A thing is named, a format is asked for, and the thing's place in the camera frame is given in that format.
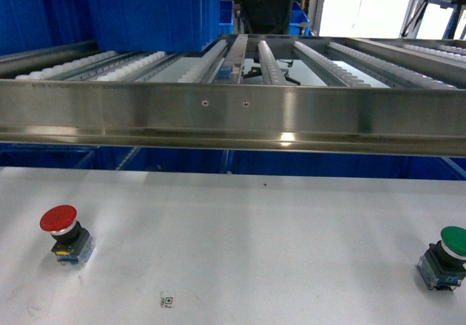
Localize red mushroom push button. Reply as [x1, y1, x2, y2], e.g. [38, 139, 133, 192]
[39, 205, 95, 266]

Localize green mushroom push button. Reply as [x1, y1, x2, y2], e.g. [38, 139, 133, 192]
[416, 226, 465, 291]

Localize stainless steel roller shelf rack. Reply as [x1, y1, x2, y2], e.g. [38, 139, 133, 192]
[1, 35, 465, 157]

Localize large blue bin on shelf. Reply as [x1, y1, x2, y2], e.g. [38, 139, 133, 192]
[88, 0, 220, 52]

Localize black office chair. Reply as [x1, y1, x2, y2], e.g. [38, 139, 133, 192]
[240, 0, 293, 35]

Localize blue bin far left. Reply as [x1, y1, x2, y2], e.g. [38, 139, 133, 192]
[0, 0, 96, 56]

